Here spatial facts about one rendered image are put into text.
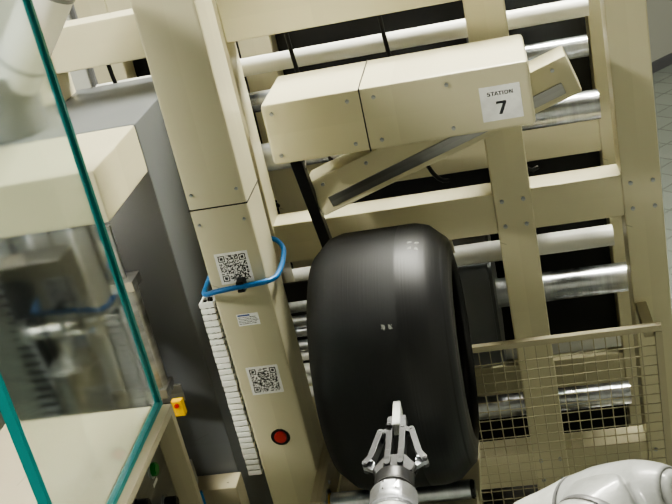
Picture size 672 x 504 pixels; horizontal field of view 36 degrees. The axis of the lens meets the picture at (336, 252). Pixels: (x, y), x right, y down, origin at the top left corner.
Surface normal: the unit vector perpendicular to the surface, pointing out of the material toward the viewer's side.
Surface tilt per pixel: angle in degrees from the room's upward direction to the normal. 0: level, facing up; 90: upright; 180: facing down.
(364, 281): 27
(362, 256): 12
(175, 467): 90
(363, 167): 90
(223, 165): 90
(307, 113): 90
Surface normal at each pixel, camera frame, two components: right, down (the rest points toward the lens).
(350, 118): -0.11, 0.43
